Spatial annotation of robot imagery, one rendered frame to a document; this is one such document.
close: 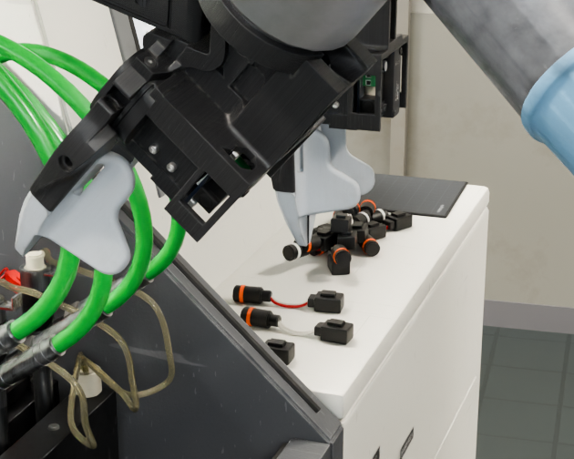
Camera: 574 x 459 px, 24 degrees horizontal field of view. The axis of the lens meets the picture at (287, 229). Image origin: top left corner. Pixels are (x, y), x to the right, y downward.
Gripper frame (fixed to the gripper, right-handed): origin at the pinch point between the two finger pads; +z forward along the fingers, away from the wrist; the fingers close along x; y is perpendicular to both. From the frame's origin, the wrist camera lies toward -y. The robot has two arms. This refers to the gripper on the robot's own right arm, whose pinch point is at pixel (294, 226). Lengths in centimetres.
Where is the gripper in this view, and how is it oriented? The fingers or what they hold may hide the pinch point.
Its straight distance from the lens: 95.9
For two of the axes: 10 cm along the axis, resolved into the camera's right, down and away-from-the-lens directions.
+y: 9.4, 1.1, -3.2
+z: 0.0, 9.4, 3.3
